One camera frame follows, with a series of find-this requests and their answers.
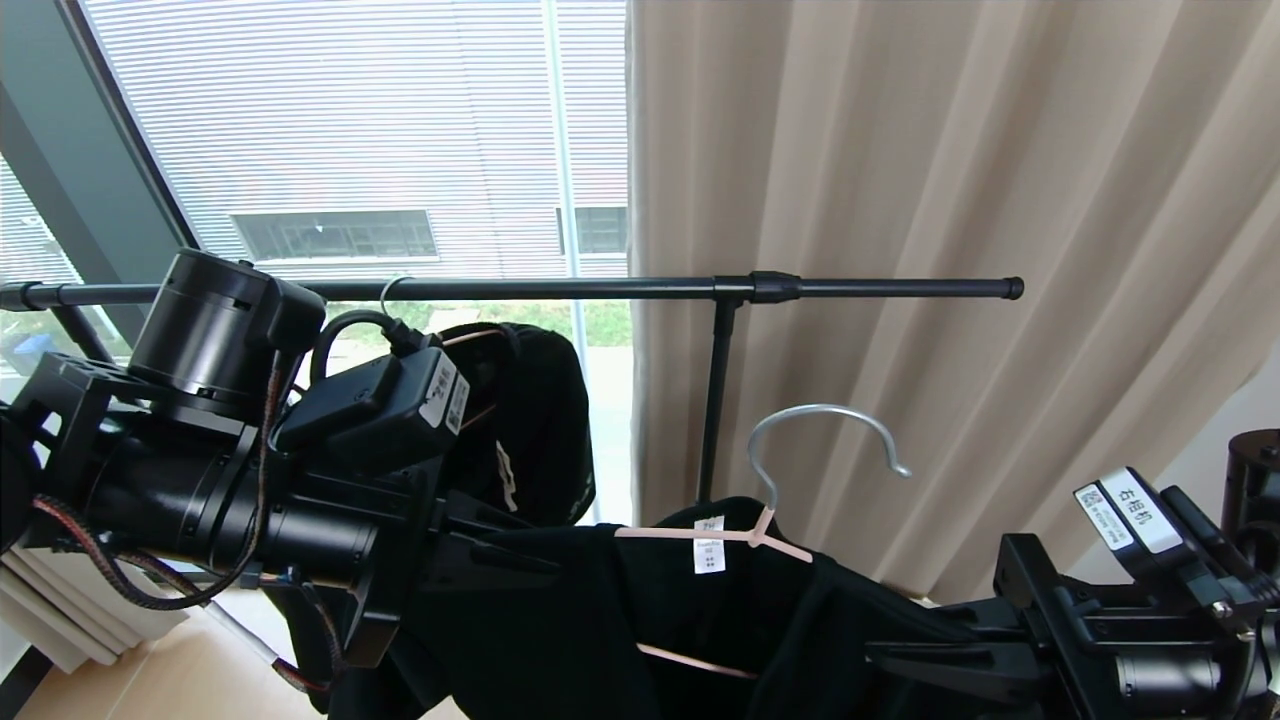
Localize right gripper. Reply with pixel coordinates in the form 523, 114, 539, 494
864, 533, 1280, 720

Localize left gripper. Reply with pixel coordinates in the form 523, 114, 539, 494
90, 430, 563, 671

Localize black garment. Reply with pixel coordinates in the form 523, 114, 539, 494
330, 497, 1043, 720

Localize black shorts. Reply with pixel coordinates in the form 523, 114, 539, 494
430, 322, 599, 531

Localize pink clothes hanger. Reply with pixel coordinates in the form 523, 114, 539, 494
378, 274, 513, 433
613, 403, 914, 682

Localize black clothes rack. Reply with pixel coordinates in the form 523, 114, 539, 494
0, 271, 1026, 511

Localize window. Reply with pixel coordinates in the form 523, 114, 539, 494
0, 0, 634, 526

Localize black cable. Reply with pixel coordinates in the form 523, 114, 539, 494
309, 308, 429, 387

